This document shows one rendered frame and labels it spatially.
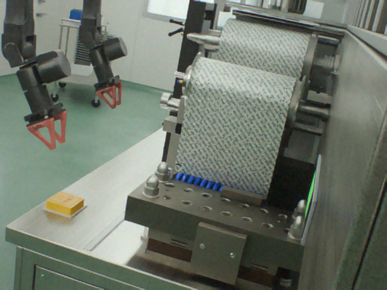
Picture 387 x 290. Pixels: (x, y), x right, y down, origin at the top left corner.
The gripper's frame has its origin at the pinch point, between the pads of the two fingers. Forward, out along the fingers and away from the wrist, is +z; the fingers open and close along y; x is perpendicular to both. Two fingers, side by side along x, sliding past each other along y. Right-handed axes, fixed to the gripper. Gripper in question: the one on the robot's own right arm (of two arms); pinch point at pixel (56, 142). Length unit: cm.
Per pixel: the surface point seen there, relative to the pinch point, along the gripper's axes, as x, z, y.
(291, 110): -57, 9, 0
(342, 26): -76, -3, 28
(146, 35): 115, -32, 583
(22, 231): 5.7, 13.7, -19.8
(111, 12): 155, -81, 590
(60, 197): 2.4, 12.7, -4.4
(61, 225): 0.1, 16.8, -13.1
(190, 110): -34.4, 2.7, 2.0
